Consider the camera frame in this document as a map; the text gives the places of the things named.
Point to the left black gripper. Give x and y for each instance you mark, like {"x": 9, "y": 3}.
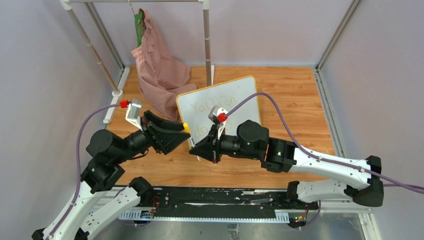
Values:
{"x": 163, "y": 141}

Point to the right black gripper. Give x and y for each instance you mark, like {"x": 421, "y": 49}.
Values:
{"x": 209, "y": 148}

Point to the yellow marker cap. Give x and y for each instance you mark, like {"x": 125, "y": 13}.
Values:
{"x": 186, "y": 128}

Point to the yellow framed whiteboard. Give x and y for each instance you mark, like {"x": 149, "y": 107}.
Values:
{"x": 195, "y": 106}

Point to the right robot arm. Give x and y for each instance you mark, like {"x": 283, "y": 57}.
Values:
{"x": 348, "y": 179}

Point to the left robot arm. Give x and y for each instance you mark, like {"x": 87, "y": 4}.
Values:
{"x": 78, "y": 220}

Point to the pink cloth garment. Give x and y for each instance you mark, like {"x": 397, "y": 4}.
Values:
{"x": 161, "y": 76}

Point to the green clothes hanger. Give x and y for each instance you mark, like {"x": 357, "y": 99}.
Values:
{"x": 139, "y": 24}

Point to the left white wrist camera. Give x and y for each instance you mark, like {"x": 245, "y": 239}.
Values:
{"x": 132, "y": 114}

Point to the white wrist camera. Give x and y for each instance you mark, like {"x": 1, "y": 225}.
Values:
{"x": 218, "y": 116}
{"x": 132, "y": 114}

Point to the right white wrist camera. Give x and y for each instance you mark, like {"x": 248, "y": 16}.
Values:
{"x": 218, "y": 116}

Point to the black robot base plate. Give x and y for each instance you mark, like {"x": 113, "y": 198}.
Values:
{"x": 221, "y": 205}

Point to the aluminium frame post right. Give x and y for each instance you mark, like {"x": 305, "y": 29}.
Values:
{"x": 323, "y": 92}

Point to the aluminium frame post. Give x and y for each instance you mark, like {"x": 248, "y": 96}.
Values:
{"x": 323, "y": 92}
{"x": 96, "y": 18}

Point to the aluminium frame post left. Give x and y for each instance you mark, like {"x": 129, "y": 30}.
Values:
{"x": 96, "y": 18}

